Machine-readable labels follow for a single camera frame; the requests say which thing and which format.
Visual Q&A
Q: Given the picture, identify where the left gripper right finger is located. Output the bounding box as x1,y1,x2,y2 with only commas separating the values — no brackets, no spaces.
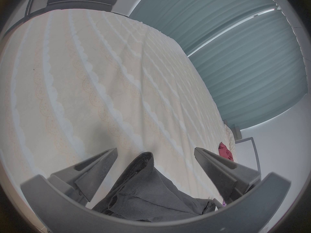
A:
194,147,262,202

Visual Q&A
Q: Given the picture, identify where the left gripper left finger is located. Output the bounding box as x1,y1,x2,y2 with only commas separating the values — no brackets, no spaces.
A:
50,148,118,202

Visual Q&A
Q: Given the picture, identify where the black T-shirt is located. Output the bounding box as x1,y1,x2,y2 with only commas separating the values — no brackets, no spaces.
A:
92,151,217,222

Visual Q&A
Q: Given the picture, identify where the bed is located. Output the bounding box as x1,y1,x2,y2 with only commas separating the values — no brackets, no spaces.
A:
0,7,262,209

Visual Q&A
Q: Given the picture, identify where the dark red garment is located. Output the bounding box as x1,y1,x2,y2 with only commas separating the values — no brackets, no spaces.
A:
218,142,234,161

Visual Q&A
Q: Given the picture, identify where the cream pillow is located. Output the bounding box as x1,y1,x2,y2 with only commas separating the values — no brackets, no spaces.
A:
223,123,236,144

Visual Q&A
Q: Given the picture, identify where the grey bedside table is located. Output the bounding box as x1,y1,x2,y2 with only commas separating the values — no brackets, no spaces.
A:
230,124,243,140

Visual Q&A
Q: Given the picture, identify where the blue-green curtain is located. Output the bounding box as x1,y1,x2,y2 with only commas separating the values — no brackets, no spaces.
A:
188,7,309,130
128,0,280,56

